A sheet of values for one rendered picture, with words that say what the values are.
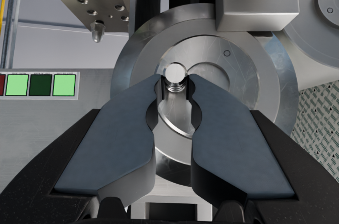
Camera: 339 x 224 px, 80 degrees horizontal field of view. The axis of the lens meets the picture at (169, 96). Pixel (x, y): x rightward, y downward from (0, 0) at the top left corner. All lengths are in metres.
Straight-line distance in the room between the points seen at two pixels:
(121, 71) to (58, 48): 1.87
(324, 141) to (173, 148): 0.24
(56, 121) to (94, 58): 1.42
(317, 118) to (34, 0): 2.19
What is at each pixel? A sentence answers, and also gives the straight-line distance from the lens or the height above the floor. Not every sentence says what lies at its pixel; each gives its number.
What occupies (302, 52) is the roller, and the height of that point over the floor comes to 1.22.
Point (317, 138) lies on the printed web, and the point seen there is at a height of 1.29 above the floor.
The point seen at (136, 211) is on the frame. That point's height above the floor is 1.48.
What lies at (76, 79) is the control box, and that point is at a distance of 0.55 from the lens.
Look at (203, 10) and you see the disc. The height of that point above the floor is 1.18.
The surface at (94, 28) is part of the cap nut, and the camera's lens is 0.56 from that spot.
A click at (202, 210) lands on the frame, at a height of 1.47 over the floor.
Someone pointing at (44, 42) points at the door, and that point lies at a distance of 2.09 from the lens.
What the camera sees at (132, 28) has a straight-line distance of 0.19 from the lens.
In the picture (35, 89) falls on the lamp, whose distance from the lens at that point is 0.60.
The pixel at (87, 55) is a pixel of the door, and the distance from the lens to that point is 1.97.
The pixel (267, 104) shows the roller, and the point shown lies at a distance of 0.17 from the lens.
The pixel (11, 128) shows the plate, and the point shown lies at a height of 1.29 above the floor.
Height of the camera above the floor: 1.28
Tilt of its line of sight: 8 degrees down
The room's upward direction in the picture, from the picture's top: 179 degrees counter-clockwise
